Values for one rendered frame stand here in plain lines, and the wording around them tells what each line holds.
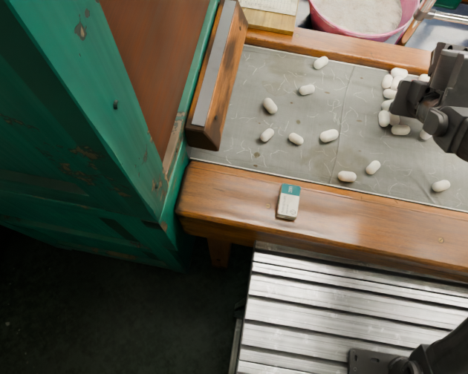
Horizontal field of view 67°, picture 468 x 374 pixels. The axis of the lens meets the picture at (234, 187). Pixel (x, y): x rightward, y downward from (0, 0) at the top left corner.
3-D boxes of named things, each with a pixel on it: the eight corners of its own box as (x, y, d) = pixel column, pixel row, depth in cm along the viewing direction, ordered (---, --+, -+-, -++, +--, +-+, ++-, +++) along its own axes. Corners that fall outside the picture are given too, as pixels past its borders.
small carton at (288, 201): (294, 220, 63) (296, 217, 61) (275, 217, 63) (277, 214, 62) (299, 189, 65) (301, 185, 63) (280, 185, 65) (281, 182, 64)
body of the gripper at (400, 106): (399, 78, 67) (411, 85, 60) (453, 87, 67) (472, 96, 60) (387, 111, 70) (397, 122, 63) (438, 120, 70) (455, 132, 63)
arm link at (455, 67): (423, 47, 57) (463, 56, 47) (476, 52, 57) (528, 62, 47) (403, 116, 63) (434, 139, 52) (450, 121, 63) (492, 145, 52)
